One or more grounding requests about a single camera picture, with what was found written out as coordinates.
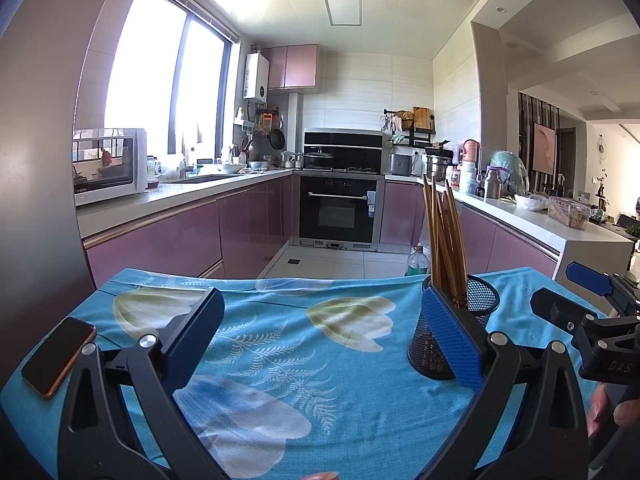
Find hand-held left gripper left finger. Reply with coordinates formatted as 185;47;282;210
57;287;226;480

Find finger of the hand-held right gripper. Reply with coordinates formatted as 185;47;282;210
566;261;640;311
531;287;640;386

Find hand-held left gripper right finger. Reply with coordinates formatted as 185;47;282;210
421;287;592;480

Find black mesh utensil holder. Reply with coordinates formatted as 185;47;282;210
407;274;501;382

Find bundle of wooden chopsticks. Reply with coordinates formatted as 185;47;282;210
422;174;471;311

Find person's right hand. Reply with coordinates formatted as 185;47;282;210
586;385;640;438

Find clear plastic food container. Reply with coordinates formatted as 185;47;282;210
547;197;592;231

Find cooking oil bottle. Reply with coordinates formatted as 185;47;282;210
405;244;432;277

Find blue floral tablecloth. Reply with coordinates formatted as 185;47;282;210
0;267;616;480

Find purple kitchen base cabinets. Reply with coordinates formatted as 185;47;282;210
82;172;561;293

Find pale green bag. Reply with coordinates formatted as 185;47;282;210
490;150;530;196

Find black smartphone orange case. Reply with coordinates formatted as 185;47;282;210
21;317;97;400

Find black built-in oven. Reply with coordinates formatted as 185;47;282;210
299;175;386;246

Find stainless steamer pot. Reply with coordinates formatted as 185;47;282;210
425;147;453;182

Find silver countertop appliance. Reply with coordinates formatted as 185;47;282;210
389;152;414;177

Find white microwave oven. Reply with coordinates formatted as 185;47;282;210
72;127;148;207

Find lidded black wok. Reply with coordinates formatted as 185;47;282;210
305;149;335;170

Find black range hood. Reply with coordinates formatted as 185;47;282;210
304;130;385;171

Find grey refrigerator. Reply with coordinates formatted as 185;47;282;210
0;0;98;386

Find white water heater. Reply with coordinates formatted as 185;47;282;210
243;52;271;101

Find kitchen window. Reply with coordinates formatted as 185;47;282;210
104;0;233;158

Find ceiling light panel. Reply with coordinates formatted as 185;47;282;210
322;0;362;26

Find framed wall painting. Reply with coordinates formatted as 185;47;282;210
532;122;557;176

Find black wall rack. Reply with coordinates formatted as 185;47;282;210
384;107;436;148

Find purple wall cabinet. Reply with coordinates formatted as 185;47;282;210
262;44;319;92

